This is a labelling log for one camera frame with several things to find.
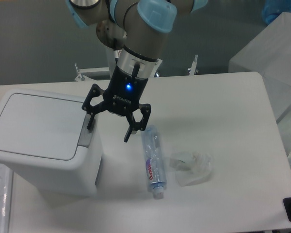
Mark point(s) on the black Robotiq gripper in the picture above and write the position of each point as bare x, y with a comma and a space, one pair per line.
124, 94

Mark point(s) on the white push-button trash can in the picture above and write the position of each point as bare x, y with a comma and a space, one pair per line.
50, 141

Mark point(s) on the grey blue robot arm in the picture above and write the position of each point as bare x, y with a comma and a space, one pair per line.
147, 24

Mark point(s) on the crushed clear plastic water bottle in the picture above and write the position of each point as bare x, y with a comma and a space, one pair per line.
154, 164

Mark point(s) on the crumpled clear plastic wrapper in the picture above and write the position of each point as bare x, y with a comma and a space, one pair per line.
191, 168

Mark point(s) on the white perforated tray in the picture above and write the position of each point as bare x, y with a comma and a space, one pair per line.
6, 184

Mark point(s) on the translucent plastic storage box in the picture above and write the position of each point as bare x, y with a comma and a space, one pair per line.
269, 54

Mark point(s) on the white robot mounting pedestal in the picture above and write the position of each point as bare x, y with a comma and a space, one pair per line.
113, 38

